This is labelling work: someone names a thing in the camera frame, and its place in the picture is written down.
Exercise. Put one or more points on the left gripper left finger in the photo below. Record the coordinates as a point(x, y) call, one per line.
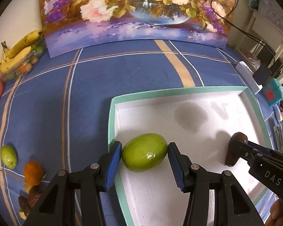
point(56, 205)

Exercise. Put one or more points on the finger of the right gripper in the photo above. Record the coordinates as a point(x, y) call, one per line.
point(252, 151)

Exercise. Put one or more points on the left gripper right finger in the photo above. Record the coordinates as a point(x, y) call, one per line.
point(232, 206)

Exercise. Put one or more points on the elongated dark brown date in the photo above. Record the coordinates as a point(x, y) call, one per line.
point(234, 144)

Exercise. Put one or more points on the round dark brown date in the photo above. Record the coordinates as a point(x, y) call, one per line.
point(33, 196)

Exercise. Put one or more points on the large dark brown date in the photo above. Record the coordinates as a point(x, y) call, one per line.
point(24, 206)

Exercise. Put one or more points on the orange tangerine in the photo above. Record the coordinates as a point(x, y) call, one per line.
point(33, 173)

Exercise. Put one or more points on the large green fruit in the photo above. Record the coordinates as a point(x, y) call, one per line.
point(144, 152)

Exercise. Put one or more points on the bag of small fruits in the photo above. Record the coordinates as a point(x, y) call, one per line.
point(23, 62)

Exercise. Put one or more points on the person right hand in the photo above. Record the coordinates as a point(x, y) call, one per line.
point(276, 214)

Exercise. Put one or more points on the white tray teal rim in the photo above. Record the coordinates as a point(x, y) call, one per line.
point(200, 120)

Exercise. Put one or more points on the teal box red sticker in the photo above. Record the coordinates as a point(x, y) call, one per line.
point(273, 92)

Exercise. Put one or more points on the black power adapter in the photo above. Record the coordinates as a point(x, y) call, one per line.
point(261, 74)

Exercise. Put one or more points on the white power strip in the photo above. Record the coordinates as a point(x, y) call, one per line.
point(247, 75)

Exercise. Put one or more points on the blue plaid tablecloth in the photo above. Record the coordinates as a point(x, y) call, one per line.
point(57, 114)

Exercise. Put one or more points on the white shelf furniture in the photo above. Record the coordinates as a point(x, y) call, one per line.
point(267, 36)

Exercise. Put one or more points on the banana bunch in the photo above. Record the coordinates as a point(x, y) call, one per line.
point(16, 51)

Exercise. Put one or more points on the flower painting canvas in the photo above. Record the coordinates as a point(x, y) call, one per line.
point(72, 24)

